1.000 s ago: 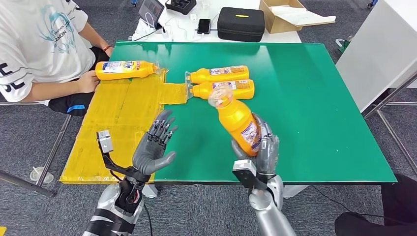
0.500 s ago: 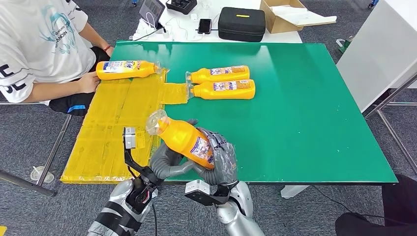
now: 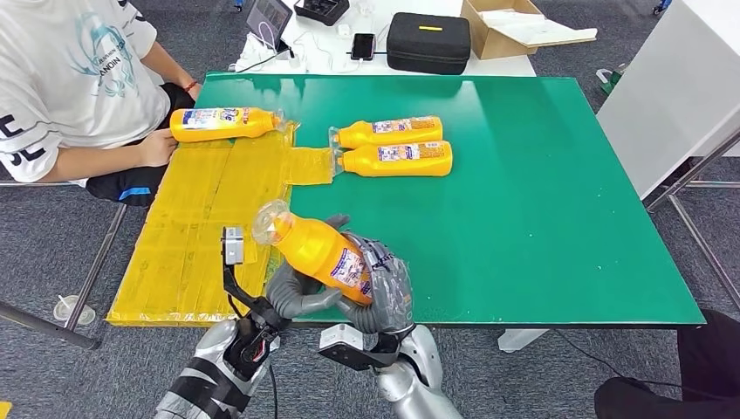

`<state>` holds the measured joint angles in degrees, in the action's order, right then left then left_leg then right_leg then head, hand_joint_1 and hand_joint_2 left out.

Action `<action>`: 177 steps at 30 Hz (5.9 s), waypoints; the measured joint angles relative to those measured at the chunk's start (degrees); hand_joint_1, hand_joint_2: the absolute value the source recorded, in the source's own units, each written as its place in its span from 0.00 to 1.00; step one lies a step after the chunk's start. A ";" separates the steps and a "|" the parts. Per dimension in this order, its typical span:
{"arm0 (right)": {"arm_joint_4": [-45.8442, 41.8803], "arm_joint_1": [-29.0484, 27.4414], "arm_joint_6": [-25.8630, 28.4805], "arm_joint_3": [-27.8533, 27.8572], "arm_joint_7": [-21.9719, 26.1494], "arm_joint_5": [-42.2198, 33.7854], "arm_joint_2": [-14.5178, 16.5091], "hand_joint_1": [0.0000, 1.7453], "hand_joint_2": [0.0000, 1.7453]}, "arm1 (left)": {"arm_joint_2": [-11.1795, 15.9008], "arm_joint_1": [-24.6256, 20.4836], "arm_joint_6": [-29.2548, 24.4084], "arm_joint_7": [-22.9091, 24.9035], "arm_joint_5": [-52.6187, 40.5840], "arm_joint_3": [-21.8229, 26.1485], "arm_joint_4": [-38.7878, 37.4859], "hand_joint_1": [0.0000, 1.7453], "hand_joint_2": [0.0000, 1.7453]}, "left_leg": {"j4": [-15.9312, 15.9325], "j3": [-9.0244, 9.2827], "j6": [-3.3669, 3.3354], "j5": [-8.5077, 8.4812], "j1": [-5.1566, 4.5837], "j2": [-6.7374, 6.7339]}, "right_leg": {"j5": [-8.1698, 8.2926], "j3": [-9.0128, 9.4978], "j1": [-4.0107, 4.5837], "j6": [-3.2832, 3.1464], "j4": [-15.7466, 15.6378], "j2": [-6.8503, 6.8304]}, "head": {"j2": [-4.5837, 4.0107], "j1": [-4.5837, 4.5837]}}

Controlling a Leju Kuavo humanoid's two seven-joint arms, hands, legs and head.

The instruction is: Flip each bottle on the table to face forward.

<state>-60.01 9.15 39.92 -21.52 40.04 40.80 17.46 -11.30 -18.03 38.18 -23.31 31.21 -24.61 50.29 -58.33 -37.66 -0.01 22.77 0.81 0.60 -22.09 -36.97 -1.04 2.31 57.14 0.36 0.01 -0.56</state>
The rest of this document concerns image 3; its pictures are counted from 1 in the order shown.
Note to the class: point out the clear plastic cup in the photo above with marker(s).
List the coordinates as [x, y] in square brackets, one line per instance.
[60, 311]

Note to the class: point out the white table foot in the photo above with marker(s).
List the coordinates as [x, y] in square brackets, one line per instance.
[520, 341]

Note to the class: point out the white side table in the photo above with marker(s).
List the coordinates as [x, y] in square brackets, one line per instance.
[665, 104]

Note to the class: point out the grey tablet on stand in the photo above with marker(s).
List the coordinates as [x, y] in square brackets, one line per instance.
[269, 17]

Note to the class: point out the orange detergent bottle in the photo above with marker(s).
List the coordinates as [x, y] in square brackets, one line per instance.
[393, 137]
[219, 133]
[312, 248]
[399, 166]

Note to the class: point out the black zip case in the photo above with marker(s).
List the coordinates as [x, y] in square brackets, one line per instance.
[428, 46]

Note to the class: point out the grey metal chair frame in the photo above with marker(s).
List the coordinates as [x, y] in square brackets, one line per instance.
[34, 321]

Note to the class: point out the black plastic tray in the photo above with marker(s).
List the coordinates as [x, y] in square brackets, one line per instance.
[321, 10]

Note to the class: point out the yellow taped cardboard mat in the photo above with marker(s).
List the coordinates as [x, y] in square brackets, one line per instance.
[202, 231]

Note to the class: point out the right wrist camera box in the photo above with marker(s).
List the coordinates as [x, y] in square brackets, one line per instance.
[341, 347]

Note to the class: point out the person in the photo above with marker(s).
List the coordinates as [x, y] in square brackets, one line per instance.
[665, 405]
[69, 69]

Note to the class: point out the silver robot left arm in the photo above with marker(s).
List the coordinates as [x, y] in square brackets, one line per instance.
[214, 370]

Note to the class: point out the black smartphone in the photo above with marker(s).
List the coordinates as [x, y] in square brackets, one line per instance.
[363, 46]

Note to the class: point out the person's left forearm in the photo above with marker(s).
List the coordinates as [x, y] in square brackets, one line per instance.
[165, 65]

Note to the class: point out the person's left hand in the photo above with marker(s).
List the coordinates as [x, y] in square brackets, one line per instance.
[195, 91]

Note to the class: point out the small white charger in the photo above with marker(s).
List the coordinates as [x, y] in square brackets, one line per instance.
[344, 30]

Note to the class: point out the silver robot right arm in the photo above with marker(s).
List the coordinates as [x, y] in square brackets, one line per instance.
[416, 393]

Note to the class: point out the person's right forearm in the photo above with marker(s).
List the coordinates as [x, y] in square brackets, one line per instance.
[92, 162]

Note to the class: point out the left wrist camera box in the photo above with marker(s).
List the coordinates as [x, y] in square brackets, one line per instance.
[233, 246]

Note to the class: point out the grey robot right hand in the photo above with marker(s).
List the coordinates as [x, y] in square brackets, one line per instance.
[390, 295]

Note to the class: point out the white foam sheet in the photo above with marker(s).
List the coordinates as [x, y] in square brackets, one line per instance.
[537, 32]

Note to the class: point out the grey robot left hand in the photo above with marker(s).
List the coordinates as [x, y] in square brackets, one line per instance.
[289, 300]

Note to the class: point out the green and white bag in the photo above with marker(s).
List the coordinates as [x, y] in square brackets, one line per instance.
[613, 81]

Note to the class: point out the grey metal table legs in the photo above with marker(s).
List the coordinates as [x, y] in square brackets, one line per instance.
[717, 185]

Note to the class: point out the brown cardboard box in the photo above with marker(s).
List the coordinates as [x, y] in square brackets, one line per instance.
[491, 43]

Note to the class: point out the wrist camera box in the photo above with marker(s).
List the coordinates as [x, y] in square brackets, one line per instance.
[233, 246]
[341, 347]

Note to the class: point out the person's right hand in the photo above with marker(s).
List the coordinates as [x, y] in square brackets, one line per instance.
[157, 147]

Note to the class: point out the white power strip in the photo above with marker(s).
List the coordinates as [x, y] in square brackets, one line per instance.
[254, 55]

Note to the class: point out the green table board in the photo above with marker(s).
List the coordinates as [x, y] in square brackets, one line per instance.
[549, 173]

